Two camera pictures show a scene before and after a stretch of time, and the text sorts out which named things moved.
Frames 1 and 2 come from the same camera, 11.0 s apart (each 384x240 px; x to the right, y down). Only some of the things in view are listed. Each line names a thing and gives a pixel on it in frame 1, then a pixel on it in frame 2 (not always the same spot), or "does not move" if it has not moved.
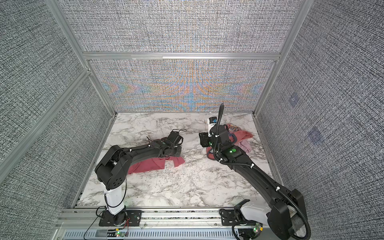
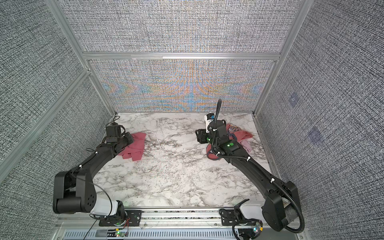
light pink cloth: (245, 145) does not move
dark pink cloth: (146, 164) -> (135, 150)
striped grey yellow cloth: (233, 128) does not move
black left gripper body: (176, 151) -> (125, 140)
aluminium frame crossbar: (246, 56) does not move
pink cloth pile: (238, 137) does not move
